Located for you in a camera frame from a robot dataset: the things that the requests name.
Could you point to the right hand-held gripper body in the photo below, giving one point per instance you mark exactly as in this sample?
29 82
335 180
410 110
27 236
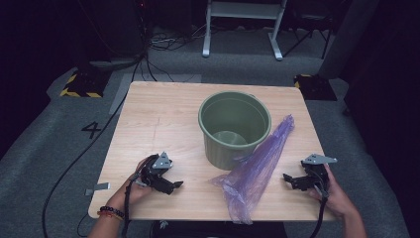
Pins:
317 175

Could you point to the person's left hand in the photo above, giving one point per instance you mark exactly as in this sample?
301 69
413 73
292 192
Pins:
127 195

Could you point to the grey tape piece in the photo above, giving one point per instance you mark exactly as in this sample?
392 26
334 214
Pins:
99 188

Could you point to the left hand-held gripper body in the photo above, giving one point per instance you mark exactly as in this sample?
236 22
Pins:
158 172

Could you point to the green plastic bucket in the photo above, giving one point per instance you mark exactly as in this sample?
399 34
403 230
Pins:
231 155

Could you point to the yellow black striped base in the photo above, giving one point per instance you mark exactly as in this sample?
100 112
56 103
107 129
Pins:
315 87
84 84

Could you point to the black equipment stand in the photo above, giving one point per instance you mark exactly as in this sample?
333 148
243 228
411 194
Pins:
109 29

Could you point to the grey post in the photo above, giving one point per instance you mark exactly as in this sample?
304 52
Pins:
346 36

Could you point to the person's right hand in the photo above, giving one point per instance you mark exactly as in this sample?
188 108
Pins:
336 198

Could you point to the black folding stand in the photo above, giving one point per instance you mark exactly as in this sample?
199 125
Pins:
312 23

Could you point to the purple plastic bag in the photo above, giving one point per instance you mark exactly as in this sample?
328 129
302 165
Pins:
251 172

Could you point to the white metal stand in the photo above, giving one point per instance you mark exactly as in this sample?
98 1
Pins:
244 10

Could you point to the black stool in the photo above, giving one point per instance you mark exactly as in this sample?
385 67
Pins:
218 230

